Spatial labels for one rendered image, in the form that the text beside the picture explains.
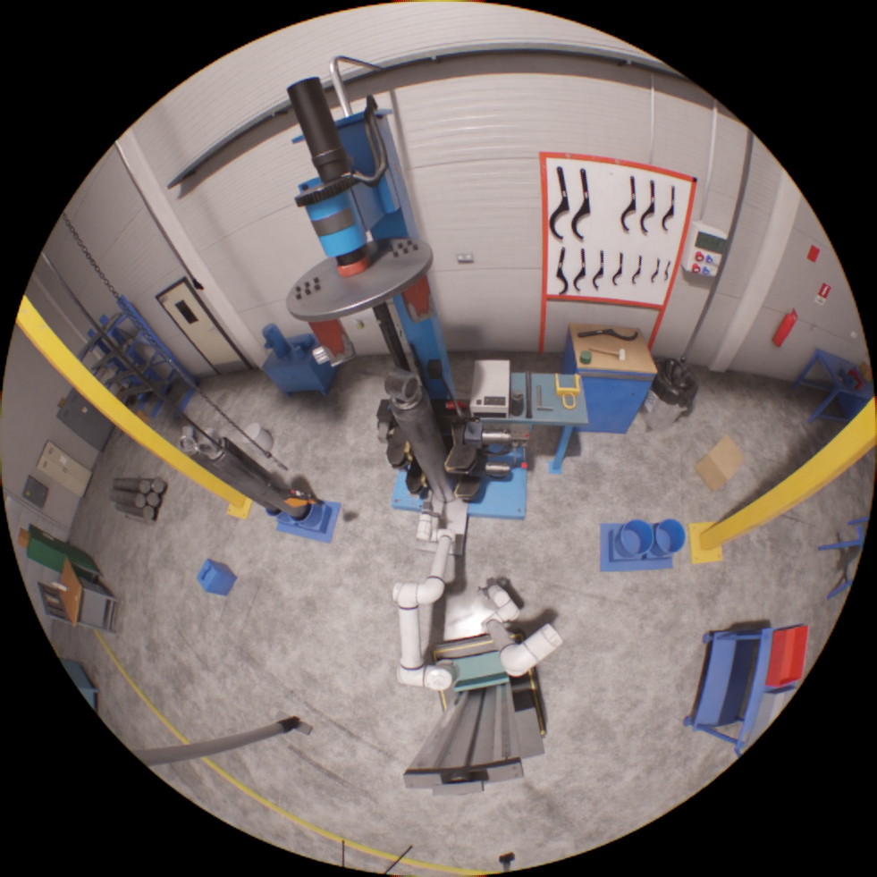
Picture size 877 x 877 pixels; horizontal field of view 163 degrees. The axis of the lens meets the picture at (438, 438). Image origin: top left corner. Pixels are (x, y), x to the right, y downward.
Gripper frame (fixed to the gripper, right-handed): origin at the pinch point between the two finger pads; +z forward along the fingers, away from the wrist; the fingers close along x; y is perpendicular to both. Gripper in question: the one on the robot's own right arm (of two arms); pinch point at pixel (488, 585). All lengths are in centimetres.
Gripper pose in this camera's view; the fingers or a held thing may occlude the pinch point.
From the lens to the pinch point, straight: 217.7
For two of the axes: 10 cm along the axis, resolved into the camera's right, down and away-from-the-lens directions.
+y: 3.4, 9.2, -1.8
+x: 9.4, -3.2, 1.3
